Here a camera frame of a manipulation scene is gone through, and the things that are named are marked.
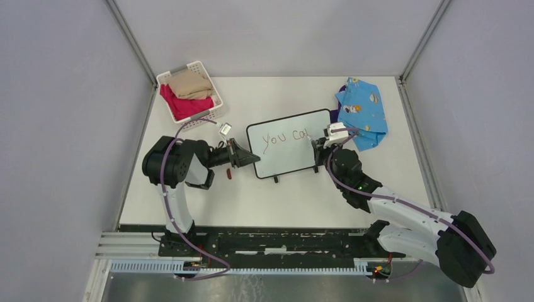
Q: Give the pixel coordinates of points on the black framed whiteboard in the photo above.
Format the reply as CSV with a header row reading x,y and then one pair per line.
x,y
282,143

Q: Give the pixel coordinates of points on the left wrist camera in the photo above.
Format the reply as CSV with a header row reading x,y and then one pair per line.
x,y
224,129

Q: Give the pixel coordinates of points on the purple cloth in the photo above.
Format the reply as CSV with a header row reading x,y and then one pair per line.
x,y
335,114

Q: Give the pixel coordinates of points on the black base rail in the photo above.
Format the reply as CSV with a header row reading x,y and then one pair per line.
x,y
267,249

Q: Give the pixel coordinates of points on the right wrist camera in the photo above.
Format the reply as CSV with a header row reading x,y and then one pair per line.
x,y
335,133

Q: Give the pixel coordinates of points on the white plastic basket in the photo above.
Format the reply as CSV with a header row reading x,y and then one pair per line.
x,y
216,111

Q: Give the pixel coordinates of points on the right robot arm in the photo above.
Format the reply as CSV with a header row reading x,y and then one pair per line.
x,y
457,244

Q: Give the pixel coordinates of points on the magenta cloth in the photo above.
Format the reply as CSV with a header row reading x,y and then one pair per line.
x,y
184,108

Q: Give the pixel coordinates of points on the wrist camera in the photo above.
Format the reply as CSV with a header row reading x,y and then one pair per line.
x,y
335,133
224,129

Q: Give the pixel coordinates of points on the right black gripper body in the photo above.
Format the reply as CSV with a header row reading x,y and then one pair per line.
x,y
322,152

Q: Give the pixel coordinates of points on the beige folded cloth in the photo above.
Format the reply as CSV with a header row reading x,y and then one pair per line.
x,y
190,85

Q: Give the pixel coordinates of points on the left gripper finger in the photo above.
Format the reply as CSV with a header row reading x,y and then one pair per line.
x,y
243,154
242,162

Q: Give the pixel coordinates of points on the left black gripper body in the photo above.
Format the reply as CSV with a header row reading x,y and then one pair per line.
x,y
232,152

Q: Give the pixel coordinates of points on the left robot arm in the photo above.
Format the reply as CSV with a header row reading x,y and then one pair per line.
x,y
172,164

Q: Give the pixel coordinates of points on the blue patterned cloth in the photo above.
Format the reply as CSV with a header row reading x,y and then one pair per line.
x,y
361,108

